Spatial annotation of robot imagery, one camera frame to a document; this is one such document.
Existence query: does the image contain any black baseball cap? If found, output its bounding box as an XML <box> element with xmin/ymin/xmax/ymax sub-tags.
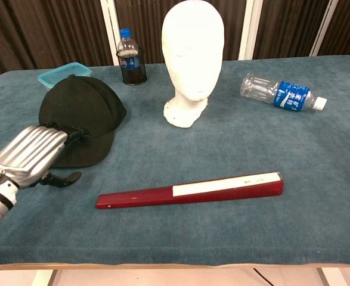
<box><xmin>38</xmin><ymin>74</ymin><xmax>127</xmax><ymax>169</ymax></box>

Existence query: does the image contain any white foam mannequin head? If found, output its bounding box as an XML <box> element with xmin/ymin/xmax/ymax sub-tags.
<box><xmin>161</xmin><ymin>0</ymin><xmax>224</xmax><ymax>129</ymax></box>

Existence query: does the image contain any teal plastic food container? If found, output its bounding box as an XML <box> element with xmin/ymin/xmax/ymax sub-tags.
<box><xmin>37</xmin><ymin>62</ymin><xmax>92</xmax><ymax>92</ymax></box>

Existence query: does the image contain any teal table cloth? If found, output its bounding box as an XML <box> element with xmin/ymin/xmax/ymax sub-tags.
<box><xmin>0</xmin><ymin>53</ymin><xmax>350</xmax><ymax>266</ymax></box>

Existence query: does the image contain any red folded hand fan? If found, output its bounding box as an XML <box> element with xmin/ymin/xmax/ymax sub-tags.
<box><xmin>95</xmin><ymin>171</ymin><xmax>285</xmax><ymax>210</ymax></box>

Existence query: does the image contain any cola bottle blue cap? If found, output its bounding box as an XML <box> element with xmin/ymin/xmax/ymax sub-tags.
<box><xmin>117</xmin><ymin>28</ymin><xmax>142</xmax><ymax>84</ymax></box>

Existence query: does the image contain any black floor cable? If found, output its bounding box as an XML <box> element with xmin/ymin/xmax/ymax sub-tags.
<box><xmin>253</xmin><ymin>268</ymin><xmax>275</xmax><ymax>286</ymax></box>

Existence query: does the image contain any clear water bottle blue label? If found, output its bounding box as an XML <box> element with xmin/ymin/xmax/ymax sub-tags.
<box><xmin>240</xmin><ymin>73</ymin><xmax>327</xmax><ymax>113</ymax></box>

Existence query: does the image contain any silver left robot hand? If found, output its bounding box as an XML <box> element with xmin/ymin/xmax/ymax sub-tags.
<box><xmin>0</xmin><ymin>120</ymin><xmax>92</xmax><ymax>189</ymax></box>

